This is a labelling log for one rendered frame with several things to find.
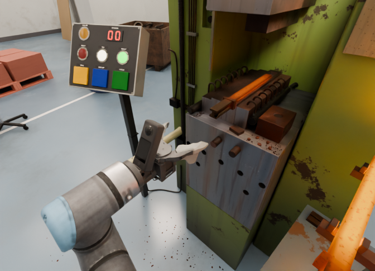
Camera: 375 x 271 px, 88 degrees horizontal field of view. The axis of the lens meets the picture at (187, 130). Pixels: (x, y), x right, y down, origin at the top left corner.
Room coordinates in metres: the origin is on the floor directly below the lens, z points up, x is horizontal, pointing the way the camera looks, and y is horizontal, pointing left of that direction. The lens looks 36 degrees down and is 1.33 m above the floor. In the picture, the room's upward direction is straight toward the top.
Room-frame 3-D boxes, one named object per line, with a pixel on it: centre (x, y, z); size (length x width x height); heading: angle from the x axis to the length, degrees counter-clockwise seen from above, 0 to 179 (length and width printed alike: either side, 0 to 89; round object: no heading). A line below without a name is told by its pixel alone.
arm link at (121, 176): (0.28, 0.14, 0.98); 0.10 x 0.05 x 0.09; 49
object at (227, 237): (0.76, -0.32, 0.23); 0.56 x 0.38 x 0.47; 138
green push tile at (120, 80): (0.79, 0.28, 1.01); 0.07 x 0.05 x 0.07; 73
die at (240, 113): (0.79, -0.27, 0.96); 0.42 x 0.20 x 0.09; 138
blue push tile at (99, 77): (0.82, 0.38, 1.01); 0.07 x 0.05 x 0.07; 73
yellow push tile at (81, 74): (0.85, 0.47, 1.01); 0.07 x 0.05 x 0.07; 73
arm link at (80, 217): (0.22, 0.20, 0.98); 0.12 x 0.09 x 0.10; 139
